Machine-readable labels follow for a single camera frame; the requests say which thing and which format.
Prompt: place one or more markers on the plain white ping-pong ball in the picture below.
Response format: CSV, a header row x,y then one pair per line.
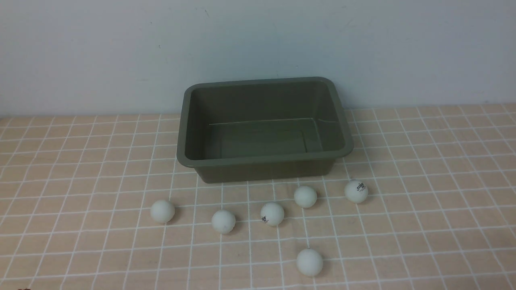
x,y
305,196

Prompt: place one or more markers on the white ball with black logo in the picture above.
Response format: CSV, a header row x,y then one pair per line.
x,y
272,214

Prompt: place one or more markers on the olive green plastic bin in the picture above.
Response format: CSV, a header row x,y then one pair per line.
x,y
233,131

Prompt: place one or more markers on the peach checkered tablecloth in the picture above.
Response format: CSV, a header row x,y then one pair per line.
x,y
76,194

